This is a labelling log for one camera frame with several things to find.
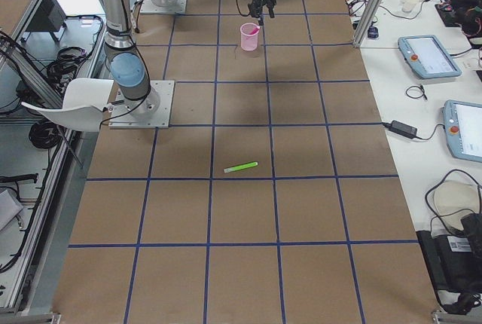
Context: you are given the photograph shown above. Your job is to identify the green pen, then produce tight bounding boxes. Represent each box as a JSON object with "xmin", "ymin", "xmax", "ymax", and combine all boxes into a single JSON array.
[{"xmin": 223, "ymin": 161, "xmax": 258, "ymax": 173}]

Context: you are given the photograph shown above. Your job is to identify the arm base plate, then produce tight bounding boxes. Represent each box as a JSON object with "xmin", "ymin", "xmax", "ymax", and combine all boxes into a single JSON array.
[
  {"xmin": 140, "ymin": 0, "xmax": 187, "ymax": 15},
  {"xmin": 108, "ymin": 80, "xmax": 175, "ymax": 129}
]

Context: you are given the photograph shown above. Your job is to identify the teach pendant far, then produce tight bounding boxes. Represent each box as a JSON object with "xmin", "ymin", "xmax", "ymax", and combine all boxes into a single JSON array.
[{"xmin": 398, "ymin": 35, "xmax": 462, "ymax": 79}]

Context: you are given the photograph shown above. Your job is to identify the teach pendant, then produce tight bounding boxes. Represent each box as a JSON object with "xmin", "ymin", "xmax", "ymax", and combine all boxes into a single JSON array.
[
  {"xmin": 442, "ymin": 99, "xmax": 481, "ymax": 163},
  {"xmin": 398, "ymin": 35, "xmax": 462, "ymax": 79}
]

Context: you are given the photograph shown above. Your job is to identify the pink mesh cup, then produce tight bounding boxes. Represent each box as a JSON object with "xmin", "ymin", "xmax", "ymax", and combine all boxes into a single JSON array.
[{"xmin": 239, "ymin": 23, "xmax": 260, "ymax": 51}]

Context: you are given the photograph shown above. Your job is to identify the teach pendant near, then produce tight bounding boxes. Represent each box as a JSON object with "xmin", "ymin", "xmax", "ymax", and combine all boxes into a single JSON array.
[{"xmin": 442, "ymin": 99, "xmax": 481, "ymax": 163}]

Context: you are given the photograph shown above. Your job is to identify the black power adapter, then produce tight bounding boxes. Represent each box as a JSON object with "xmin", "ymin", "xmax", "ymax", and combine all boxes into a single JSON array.
[{"xmin": 382, "ymin": 120, "xmax": 417, "ymax": 139}]

